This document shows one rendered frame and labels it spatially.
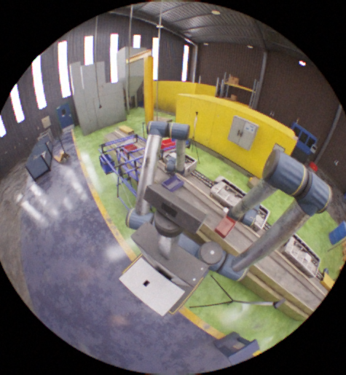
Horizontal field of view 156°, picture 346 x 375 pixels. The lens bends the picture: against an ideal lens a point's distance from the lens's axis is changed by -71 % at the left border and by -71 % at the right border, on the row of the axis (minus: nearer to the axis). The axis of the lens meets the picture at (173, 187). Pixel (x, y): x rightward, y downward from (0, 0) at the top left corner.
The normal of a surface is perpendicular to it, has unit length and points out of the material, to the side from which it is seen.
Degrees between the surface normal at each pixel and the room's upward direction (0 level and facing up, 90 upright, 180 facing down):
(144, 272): 0
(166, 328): 0
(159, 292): 0
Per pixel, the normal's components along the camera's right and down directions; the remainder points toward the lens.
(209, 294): 0.05, -0.68
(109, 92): 0.69, 0.56
